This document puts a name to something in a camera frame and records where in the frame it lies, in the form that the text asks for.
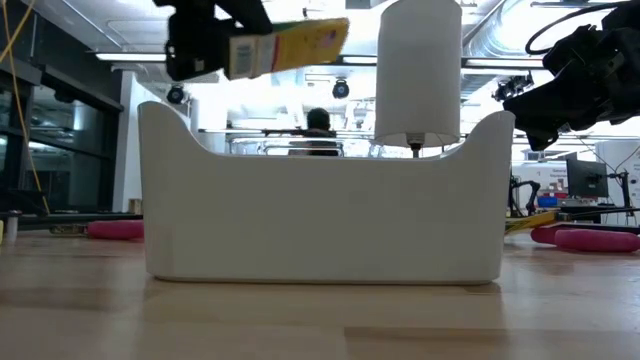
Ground black computer monitor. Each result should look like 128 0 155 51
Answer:
565 152 610 200

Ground black aluminium table frame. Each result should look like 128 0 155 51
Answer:
0 207 640 236

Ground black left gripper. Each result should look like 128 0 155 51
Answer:
165 0 274 83

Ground pink handled scissors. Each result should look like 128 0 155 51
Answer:
530 224 640 254
49 219 145 241

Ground grey metal post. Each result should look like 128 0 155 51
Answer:
4 209 22 240

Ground person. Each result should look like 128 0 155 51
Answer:
288 107 347 158

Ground white plastic storage bin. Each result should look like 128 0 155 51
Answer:
138 100 516 285

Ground yellow crayon box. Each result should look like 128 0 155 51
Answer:
227 17 350 81
504 210 560 235

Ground silver ventilation duct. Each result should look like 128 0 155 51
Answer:
462 0 532 59

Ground yellow extension cable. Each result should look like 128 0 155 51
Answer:
0 0 52 217

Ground black ceiling spotlight cluster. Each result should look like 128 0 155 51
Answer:
491 71 536 104

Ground white shade wooden base lamp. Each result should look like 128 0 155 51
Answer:
373 0 463 159

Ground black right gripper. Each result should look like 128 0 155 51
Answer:
502 49 640 152

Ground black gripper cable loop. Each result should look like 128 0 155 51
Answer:
524 0 617 56

